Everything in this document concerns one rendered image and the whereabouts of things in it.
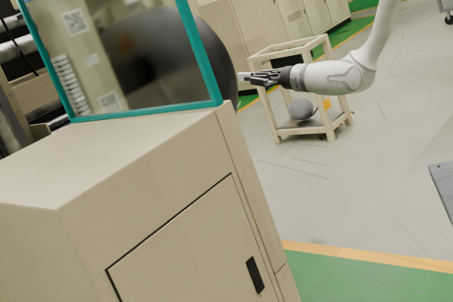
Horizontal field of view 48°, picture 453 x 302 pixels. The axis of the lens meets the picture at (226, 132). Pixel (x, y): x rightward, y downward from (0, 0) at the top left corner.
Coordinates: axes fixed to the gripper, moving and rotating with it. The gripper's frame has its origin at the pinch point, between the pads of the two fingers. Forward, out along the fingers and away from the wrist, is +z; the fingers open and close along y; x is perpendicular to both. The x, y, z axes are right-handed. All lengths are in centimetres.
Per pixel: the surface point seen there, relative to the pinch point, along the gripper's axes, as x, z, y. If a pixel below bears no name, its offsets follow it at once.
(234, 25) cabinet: 66, 298, -338
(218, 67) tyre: -3.8, 11.8, 0.4
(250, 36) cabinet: 85, 292, -354
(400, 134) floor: 121, 41, -199
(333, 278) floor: 116, 5, -35
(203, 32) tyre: -16.0, 17.6, -2.8
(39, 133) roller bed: 9, 78, 41
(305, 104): 103, 123, -204
